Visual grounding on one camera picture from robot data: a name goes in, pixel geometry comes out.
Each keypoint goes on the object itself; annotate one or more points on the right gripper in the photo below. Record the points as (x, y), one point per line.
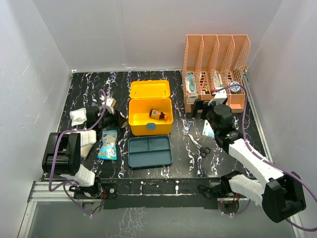
(197, 105)

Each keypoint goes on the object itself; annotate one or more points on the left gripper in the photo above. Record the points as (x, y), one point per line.
(117, 119)

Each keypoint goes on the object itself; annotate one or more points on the white gauze pad bag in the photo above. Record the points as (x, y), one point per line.
(78, 116)

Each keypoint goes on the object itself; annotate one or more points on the cotton swab bag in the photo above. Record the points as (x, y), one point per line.
(108, 148)

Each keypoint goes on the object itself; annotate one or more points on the brown medicine bottle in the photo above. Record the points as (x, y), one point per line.
(158, 115)

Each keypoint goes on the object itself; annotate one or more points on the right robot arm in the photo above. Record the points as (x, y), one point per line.
(280, 194)

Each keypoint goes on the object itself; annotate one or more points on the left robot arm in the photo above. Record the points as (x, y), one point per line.
(64, 152)

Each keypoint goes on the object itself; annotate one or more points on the yellow medicine box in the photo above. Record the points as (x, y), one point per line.
(144, 96)

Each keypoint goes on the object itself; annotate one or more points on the small blue patterned packet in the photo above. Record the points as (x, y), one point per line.
(186, 127)

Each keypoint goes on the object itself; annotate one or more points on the blue white tape dispenser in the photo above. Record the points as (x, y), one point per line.
(190, 83)

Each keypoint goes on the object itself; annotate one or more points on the white gauze packet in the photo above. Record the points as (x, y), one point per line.
(207, 130)

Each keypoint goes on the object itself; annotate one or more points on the green capped marker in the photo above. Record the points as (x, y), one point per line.
(220, 80)

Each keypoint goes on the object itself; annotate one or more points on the cotton ball bag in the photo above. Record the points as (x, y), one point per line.
(85, 150)

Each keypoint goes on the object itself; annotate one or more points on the pink desk organizer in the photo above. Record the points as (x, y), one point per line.
(207, 55)

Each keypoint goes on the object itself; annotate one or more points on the blue divided tray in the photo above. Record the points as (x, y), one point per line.
(149, 152)

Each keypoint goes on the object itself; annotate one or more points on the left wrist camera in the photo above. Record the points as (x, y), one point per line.
(108, 102)

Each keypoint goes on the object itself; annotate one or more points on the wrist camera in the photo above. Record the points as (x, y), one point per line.
(220, 97)
(108, 102)

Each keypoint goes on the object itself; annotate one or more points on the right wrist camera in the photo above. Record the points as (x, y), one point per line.
(220, 97)

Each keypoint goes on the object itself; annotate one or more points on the black handled scissors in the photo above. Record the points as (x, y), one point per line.
(204, 151)

